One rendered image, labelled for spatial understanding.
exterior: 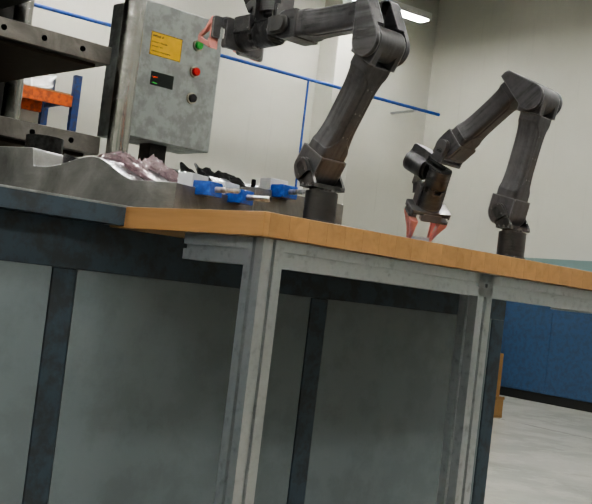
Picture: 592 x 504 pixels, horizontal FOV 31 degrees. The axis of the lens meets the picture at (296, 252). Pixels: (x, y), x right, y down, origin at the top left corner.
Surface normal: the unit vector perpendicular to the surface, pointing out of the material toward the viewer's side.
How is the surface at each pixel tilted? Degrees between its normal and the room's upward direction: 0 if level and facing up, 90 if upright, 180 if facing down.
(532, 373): 90
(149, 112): 90
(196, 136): 90
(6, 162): 90
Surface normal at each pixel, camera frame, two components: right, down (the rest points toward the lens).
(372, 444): 0.65, 0.05
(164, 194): -0.52, -0.10
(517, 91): -0.69, -0.11
